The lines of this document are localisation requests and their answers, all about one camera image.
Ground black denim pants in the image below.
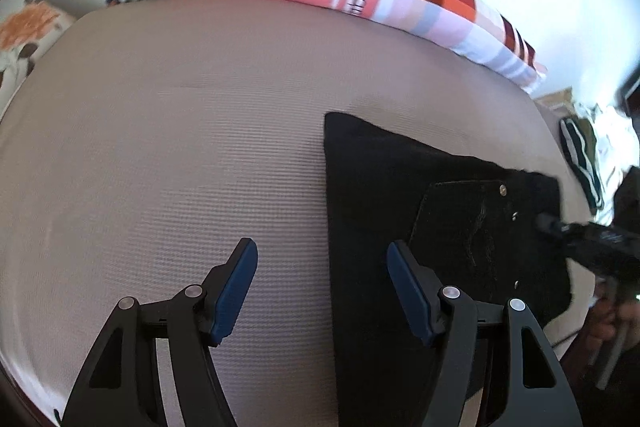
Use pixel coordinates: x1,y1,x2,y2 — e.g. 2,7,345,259
323,113,580,426

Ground right hand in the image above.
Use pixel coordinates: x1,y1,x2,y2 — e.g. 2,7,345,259
584,294,639,355

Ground beige bed sheet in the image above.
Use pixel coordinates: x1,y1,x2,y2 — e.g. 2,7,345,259
1,0,589,426

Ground floral orange white pillow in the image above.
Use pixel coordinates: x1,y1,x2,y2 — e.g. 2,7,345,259
0,0,76,115

